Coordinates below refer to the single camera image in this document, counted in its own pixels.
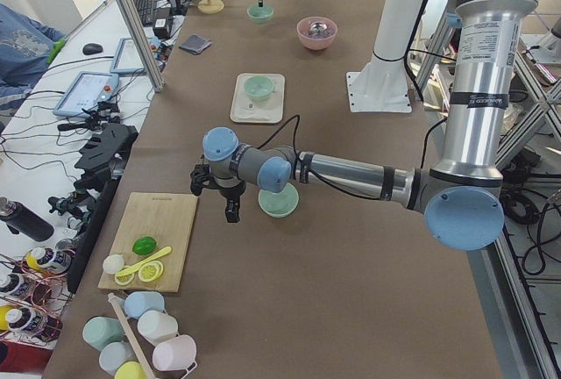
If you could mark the yellow paint bottle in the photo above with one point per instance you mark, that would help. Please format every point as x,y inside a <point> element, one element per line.
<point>53,260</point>

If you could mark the white cup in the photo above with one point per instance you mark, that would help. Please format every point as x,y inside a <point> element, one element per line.
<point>157,327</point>

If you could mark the black gripper tool rack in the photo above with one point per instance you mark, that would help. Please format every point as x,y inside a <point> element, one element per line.
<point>102,161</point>

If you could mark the white toy garlic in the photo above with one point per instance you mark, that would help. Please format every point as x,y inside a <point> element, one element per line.
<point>113,263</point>

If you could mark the grey folded cloth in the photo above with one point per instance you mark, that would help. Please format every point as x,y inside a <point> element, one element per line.
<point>195,44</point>

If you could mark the round wooden stand base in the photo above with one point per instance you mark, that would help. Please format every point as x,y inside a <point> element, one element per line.
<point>210,6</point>

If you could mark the black keyboard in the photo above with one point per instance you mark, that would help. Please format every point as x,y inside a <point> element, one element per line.
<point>145,10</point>

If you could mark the black power adapter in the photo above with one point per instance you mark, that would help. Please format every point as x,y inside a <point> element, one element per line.
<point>162,28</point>

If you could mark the person in blue shirt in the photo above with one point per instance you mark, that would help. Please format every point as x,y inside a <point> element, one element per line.
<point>26,45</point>

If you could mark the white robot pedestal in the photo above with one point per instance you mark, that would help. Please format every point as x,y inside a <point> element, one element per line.
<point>381,85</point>

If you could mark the green toy lime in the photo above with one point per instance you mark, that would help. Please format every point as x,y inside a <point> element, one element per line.
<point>144,245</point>

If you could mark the right toy lemon slice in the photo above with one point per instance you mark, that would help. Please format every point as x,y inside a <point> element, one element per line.
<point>151,271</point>

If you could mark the pink bowl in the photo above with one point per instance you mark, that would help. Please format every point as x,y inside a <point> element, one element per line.
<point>315,44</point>

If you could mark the aluminium frame post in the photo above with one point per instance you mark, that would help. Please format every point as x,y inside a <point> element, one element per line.
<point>136,30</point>

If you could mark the bamboo cutting board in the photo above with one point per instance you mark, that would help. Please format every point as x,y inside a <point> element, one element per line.
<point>166,217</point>

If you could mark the left toy lemon slice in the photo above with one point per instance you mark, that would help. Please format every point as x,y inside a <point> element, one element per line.
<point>123,280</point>

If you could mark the pink cup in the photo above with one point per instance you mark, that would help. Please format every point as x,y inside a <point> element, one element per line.
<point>178,353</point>

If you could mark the black computer mouse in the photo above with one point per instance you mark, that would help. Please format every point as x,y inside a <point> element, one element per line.
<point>92,48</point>

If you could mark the cream plastic tray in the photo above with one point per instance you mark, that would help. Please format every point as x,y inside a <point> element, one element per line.
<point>245,110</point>

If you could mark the light blue cup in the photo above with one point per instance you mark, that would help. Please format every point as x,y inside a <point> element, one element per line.
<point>139,302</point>

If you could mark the green bowl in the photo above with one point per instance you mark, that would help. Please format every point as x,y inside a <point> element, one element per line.
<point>259,87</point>
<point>281,204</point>
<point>260,14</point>

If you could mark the green bowl on tray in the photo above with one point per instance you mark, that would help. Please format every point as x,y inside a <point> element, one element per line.
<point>259,87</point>

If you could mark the teach pendant tablet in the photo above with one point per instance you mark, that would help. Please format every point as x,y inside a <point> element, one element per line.
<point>127,60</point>
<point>84,94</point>

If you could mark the far teach pendant tablet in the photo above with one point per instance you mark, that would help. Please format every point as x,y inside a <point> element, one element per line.
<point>127,60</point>

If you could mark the copper wire bottle rack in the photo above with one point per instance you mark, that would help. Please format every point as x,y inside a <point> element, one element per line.
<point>34,300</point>

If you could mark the yellow plastic knife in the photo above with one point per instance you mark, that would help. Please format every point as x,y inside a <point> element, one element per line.
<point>136,267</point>

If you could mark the toy lemon slice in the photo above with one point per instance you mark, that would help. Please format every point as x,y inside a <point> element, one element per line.
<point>123,280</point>
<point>151,271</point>

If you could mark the near teach pendant tablet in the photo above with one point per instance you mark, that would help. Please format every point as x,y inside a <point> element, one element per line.
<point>84,94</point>

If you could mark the yellow cup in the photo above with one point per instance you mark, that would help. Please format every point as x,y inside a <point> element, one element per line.
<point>130,370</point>

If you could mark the grey blue cup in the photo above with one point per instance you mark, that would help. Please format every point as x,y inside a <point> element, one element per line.
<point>114,355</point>

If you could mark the mint green cup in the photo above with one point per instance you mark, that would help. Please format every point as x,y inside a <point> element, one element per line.
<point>99,332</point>

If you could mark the metal object in pink bowl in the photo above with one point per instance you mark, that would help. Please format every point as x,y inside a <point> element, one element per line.
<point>318,30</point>

